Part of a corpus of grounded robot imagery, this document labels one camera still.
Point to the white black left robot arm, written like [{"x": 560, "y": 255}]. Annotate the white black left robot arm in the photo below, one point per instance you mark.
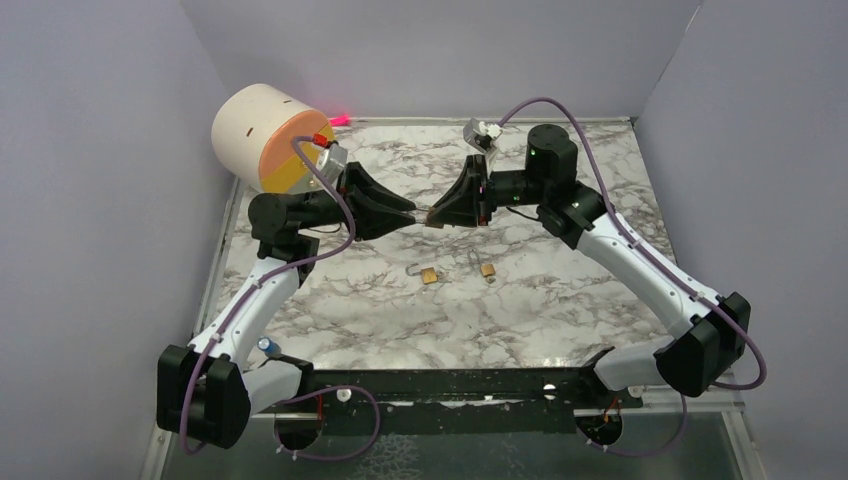
[{"x": 204, "y": 392}]

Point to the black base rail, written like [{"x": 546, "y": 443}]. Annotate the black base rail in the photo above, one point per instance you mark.
[{"x": 454, "y": 401}]

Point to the small brass padlock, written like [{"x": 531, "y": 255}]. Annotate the small brass padlock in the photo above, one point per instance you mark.
[{"x": 487, "y": 270}]

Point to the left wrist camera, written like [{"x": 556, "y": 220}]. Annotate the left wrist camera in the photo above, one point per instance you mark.
[{"x": 332, "y": 159}]

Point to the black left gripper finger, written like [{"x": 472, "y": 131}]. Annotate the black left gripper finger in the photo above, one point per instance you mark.
[
  {"x": 374, "y": 223},
  {"x": 359, "y": 180}
]

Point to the pink marker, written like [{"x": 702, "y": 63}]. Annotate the pink marker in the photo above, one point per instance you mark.
[{"x": 340, "y": 121}]

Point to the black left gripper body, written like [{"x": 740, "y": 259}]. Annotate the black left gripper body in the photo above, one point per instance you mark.
[{"x": 334, "y": 209}]

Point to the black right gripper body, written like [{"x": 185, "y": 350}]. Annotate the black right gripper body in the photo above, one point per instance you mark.
[{"x": 488, "y": 199}]

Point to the brass padlock with key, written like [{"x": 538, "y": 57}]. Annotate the brass padlock with key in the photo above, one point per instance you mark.
[{"x": 423, "y": 216}]

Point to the open brass padlock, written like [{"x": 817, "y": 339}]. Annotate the open brass padlock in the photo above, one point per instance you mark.
[{"x": 428, "y": 275}]

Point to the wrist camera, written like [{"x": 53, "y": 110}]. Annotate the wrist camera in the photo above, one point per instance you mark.
[
  {"x": 482, "y": 136},
  {"x": 332, "y": 159}
]

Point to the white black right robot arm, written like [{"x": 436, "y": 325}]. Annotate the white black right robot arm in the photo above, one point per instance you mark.
[{"x": 705, "y": 328}]

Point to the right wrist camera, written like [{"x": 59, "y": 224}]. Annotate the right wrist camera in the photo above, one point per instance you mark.
[{"x": 482, "y": 136}]

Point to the round cream drawer box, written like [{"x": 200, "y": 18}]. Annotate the round cream drawer box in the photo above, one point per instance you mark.
[{"x": 251, "y": 137}]

